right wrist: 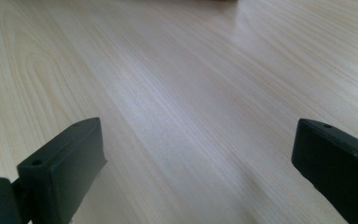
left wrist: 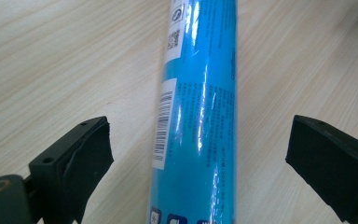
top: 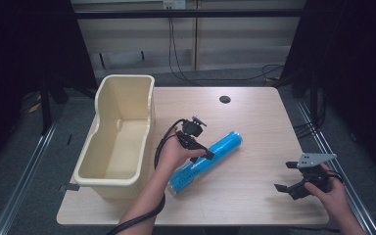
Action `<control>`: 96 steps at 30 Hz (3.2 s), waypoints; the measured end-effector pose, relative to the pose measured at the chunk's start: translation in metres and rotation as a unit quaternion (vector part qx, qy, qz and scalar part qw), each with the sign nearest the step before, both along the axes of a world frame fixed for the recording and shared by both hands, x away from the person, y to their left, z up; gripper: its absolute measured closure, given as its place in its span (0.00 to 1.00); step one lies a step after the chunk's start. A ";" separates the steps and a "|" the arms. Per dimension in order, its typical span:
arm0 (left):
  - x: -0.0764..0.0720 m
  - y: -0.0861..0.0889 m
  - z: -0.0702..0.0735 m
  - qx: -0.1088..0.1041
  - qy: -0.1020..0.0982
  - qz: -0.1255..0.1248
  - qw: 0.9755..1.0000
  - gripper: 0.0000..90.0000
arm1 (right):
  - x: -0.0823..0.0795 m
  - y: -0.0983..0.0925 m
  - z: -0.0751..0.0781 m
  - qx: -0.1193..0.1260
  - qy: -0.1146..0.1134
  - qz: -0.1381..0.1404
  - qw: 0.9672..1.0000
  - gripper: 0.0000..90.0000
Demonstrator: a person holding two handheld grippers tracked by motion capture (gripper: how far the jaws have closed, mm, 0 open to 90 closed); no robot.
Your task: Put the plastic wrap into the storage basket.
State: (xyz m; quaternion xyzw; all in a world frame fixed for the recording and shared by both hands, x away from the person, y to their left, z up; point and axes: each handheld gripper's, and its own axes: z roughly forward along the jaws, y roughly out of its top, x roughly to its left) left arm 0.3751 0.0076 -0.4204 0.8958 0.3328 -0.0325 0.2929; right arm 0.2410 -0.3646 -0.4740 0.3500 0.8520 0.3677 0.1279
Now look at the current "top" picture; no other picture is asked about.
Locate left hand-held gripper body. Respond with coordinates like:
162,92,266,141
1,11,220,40
175,115,209,152

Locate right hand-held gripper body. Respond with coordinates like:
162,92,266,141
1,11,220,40
295,152,338,194

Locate blue plastic wrap roll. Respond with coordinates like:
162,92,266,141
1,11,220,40
166,130,244,198

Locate cream plastic bin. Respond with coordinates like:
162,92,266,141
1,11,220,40
72,73,157,201

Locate person's left hand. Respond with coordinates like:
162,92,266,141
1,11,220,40
155,127,208,179

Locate person's right hand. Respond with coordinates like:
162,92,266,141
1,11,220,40
303,163,353,223

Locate dark curtain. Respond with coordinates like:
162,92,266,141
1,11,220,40
0,0,98,177
278,0,376,184

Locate black horizontal bar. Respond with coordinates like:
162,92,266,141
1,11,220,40
73,9,306,20

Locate black tape strip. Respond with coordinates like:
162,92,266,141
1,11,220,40
58,182,80,193

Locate black metal stand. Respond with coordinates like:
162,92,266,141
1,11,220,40
38,76,55,136

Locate metal floor rail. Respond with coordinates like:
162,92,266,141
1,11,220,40
0,119,61,235
296,97,376,235

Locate black floor cables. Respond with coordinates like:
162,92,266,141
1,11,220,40
292,94,328,140

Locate black wall cables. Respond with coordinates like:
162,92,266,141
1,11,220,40
167,17,286,83

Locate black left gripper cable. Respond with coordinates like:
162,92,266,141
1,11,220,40
106,118,190,235

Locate white wall power outlet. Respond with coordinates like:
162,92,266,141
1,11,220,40
163,0,187,10

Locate yellow floor cable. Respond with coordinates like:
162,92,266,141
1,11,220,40
27,93,43,115

